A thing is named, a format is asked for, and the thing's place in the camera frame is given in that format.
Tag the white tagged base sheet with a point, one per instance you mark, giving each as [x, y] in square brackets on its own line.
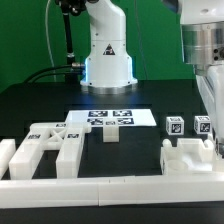
[124, 117]

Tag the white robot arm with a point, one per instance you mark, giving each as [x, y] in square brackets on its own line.
[108, 68]

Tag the white tagged cube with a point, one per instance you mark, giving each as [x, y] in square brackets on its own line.
[202, 124]
[175, 125]

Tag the white U-shaped fence wall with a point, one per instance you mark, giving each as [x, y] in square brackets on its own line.
[112, 190]

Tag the white tagged cube right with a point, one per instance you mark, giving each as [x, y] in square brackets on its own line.
[202, 124]

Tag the white chair back frame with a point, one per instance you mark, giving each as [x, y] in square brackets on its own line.
[65, 138]

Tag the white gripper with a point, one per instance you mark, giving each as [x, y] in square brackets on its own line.
[211, 89]

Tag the white tagged cube left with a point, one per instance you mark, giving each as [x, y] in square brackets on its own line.
[175, 125]

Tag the white chair seat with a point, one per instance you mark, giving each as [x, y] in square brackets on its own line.
[190, 156]

